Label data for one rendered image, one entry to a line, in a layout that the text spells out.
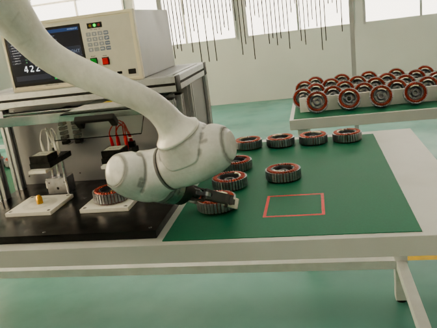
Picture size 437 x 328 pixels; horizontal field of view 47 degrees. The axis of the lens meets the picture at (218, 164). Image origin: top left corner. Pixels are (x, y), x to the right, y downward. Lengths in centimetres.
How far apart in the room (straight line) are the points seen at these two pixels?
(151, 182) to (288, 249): 36
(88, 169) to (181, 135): 86
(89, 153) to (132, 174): 75
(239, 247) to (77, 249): 42
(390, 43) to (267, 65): 179
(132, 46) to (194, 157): 62
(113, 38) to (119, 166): 59
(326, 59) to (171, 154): 682
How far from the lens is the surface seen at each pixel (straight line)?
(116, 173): 108
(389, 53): 784
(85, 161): 182
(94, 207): 150
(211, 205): 136
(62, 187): 174
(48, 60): 104
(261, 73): 782
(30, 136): 190
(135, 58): 155
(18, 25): 103
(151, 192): 110
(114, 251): 130
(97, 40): 159
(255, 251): 120
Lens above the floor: 125
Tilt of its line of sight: 16 degrees down
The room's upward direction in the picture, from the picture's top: 7 degrees counter-clockwise
